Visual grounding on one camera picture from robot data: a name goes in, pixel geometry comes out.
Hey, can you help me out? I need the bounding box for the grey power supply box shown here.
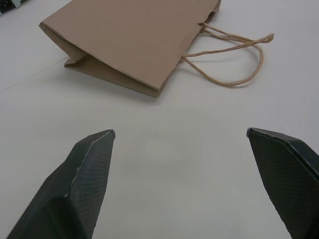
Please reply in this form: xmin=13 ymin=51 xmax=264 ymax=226
xmin=0 ymin=0 xmax=28 ymax=16

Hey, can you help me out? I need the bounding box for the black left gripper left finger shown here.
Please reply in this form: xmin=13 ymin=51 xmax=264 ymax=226
xmin=6 ymin=129 xmax=117 ymax=239

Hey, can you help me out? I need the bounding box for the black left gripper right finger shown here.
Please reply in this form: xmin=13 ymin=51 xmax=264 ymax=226
xmin=246 ymin=127 xmax=319 ymax=239

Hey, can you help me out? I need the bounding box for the brown paper bag with handles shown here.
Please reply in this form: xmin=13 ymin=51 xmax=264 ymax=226
xmin=38 ymin=0 xmax=275 ymax=98

